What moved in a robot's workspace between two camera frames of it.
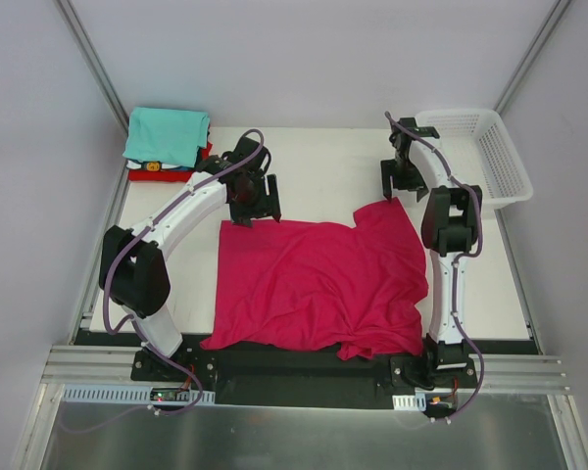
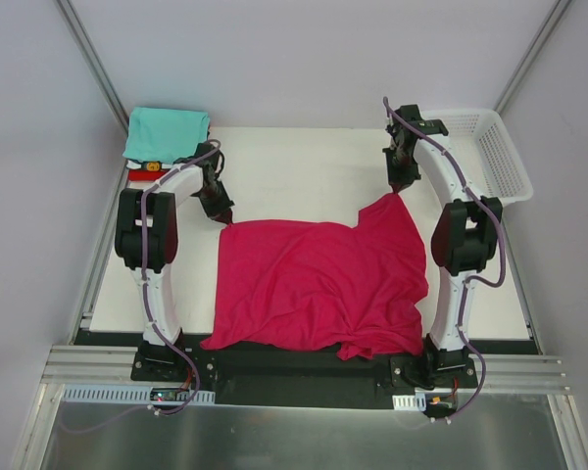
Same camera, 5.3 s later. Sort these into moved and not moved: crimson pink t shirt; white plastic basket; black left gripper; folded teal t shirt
Moved: black left gripper
Not moved: crimson pink t shirt; folded teal t shirt; white plastic basket
